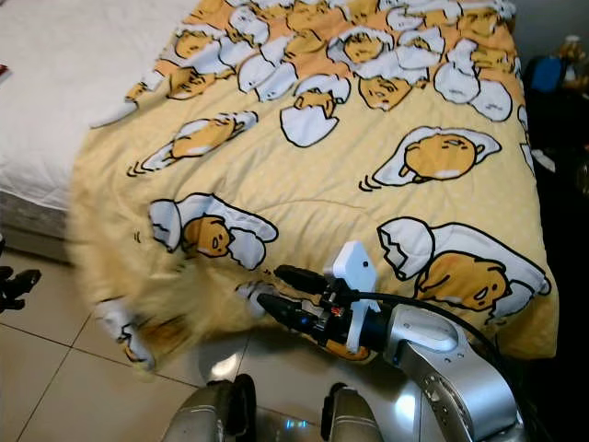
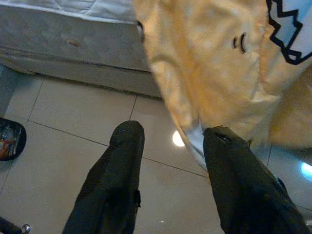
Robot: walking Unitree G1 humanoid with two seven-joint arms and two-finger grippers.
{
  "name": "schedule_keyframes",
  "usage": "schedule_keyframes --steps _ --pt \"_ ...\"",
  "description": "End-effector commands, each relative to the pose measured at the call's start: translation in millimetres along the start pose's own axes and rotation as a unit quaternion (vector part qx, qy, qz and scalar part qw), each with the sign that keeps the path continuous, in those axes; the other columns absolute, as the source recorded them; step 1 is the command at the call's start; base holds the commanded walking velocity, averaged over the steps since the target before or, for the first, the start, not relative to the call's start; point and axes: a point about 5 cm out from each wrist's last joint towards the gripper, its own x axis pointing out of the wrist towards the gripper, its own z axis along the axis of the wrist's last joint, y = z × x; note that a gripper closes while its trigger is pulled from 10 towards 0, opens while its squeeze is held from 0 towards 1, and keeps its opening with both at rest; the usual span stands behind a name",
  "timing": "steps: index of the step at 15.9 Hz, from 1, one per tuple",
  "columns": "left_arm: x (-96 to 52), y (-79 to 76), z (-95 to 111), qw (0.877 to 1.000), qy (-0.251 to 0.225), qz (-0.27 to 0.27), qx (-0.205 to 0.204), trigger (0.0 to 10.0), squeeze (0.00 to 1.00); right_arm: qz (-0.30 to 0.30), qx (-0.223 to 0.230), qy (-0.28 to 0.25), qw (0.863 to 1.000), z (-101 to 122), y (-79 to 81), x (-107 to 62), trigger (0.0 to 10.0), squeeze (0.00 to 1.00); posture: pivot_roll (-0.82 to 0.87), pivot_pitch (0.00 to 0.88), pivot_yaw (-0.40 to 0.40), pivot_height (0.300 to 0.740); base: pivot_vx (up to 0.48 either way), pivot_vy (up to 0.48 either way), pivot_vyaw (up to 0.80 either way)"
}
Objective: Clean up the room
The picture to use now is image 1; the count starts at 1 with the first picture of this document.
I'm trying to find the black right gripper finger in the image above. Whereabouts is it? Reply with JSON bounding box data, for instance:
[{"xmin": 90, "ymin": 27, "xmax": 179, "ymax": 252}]
[
  {"xmin": 273, "ymin": 264, "xmax": 338, "ymax": 297},
  {"xmin": 256, "ymin": 293, "xmax": 325, "ymax": 340}
]

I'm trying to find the yellow cartoon egg quilt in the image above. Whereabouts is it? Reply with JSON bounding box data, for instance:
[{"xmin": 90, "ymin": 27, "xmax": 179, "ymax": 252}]
[{"xmin": 66, "ymin": 0, "xmax": 560, "ymax": 388}]

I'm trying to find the grey patterned mattress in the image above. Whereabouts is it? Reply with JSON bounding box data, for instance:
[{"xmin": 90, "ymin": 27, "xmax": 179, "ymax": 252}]
[{"xmin": 0, "ymin": 189, "xmax": 75, "ymax": 263}]

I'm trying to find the silver robot right leg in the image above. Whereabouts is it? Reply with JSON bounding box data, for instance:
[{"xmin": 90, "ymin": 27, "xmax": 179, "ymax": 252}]
[{"xmin": 322, "ymin": 382, "xmax": 389, "ymax": 442}]

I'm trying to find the silver robot leg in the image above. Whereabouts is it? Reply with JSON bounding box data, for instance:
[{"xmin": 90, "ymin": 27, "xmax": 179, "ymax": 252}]
[
  {"xmin": 322, "ymin": 382, "xmax": 389, "ymax": 442},
  {"xmin": 166, "ymin": 373, "xmax": 257, "ymax": 442}
]

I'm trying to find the silver robot left leg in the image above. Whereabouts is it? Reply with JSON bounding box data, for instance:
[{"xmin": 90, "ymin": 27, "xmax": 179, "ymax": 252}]
[{"xmin": 166, "ymin": 373, "xmax": 257, "ymax": 442}]

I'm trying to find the white quilted mattress pad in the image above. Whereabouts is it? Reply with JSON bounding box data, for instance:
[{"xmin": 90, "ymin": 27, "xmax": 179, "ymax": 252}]
[{"xmin": 0, "ymin": 0, "xmax": 194, "ymax": 213}]

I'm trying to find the small blue object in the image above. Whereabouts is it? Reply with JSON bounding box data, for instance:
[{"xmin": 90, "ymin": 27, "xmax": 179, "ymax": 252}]
[{"xmin": 529, "ymin": 55, "xmax": 567, "ymax": 93}]

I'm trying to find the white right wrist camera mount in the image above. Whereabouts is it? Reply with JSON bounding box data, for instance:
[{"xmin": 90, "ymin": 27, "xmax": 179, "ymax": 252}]
[{"xmin": 331, "ymin": 241, "xmax": 378, "ymax": 355}]

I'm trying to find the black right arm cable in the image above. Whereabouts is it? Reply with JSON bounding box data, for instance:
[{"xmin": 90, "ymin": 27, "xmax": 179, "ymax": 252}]
[{"xmin": 368, "ymin": 293, "xmax": 525, "ymax": 406}]

